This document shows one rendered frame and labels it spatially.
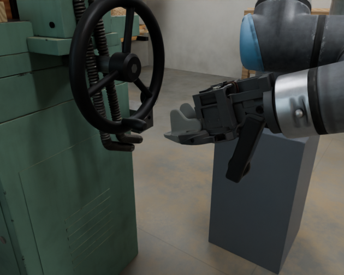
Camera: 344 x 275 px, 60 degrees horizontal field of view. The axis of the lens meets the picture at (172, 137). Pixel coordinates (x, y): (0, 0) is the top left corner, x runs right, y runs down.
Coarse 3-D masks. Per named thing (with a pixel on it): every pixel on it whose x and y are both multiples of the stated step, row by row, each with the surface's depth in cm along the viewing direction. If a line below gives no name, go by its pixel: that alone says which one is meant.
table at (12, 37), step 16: (112, 16) 82; (0, 32) 57; (16, 32) 60; (32, 32) 63; (112, 32) 71; (0, 48) 58; (16, 48) 61; (32, 48) 62; (48, 48) 59; (64, 48) 59; (96, 48) 66
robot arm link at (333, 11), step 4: (332, 0) 82; (336, 0) 80; (340, 0) 79; (332, 4) 82; (336, 4) 80; (340, 4) 79; (332, 8) 82; (336, 8) 81; (340, 8) 80; (332, 12) 83; (336, 12) 81; (340, 12) 80
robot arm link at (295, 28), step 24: (264, 0) 48; (288, 0) 46; (264, 24) 46; (288, 24) 45; (312, 24) 44; (240, 48) 48; (264, 48) 46; (288, 48) 45; (312, 48) 44; (264, 72) 50; (288, 72) 48
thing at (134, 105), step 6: (132, 102) 103; (138, 102) 103; (132, 108) 98; (138, 108) 98; (132, 114) 97; (150, 114) 101; (144, 120) 99; (150, 120) 102; (150, 126) 103; (138, 132) 99
